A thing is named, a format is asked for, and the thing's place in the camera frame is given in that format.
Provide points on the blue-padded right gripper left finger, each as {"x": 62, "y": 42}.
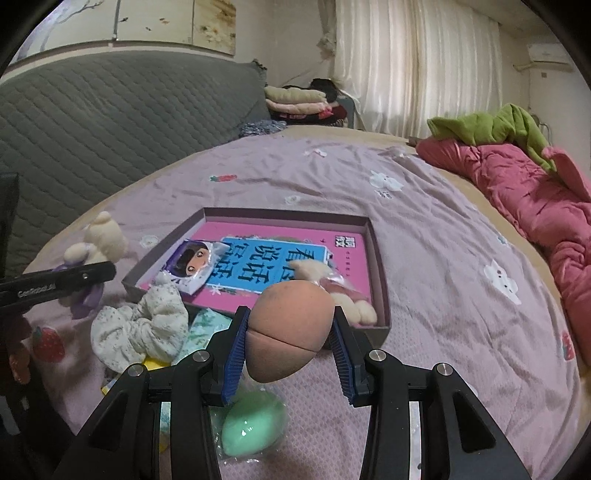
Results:
{"x": 233, "y": 354}

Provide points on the person's left hand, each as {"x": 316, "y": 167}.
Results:
{"x": 14, "y": 330}

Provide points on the white floral scrunchie cloth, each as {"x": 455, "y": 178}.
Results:
{"x": 154, "y": 328}

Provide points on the peach squishy toy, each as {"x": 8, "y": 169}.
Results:
{"x": 288, "y": 326}

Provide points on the grey quilted headboard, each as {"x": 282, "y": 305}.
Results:
{"x": 78, "y": 130}

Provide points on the shallow grey cardboard box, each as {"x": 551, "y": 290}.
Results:
{"x": 379, "y": 300}

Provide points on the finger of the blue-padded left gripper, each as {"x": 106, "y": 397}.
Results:
{"x": 39, "y": 287}

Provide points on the floral wall painting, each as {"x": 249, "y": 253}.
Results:
{"x": 203, "y": 24}

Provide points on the lilac patterned bed sheet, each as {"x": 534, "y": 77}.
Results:
{"x": 459, "y": 291}

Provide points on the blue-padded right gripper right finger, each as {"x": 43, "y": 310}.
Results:
{"x": 343, "y": 346}

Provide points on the yellow frog wet wipes pack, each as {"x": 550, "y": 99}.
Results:
{"x": 149, "y": 379}

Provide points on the pink and blue book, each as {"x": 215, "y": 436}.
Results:
{"x": 258, "y": 254}

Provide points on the purple frog wet wipes pack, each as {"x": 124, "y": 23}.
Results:
{"x": 187, "y": 267}

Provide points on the dark floral cloth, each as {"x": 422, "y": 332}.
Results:
{"x": 261, "y": 127}

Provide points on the cream bear purple dress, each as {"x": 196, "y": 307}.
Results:
{"x": 103, "y": 241}

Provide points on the white curtains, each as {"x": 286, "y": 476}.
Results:
{"x": 405, "y": 62}

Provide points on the green blanket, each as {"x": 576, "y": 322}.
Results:
{"x": 511, "y": 124}

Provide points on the green tissue pack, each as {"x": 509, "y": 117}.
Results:
{"x": 204, "y": 325}

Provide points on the stack of folded clothes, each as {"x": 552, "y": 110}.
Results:
{"x": 321, "y": 103}

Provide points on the green squishy egg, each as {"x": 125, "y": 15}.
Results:
{"x": 255, "y": 421}

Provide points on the beige bear pink dress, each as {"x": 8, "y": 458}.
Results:
{"x": 356, "y": 306}

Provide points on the pink quilted duvet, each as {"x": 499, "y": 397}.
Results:
{"x": 551, "y": 210}

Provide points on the white wall air conditioner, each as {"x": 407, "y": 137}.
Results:
{"x": 553, "y": 53}

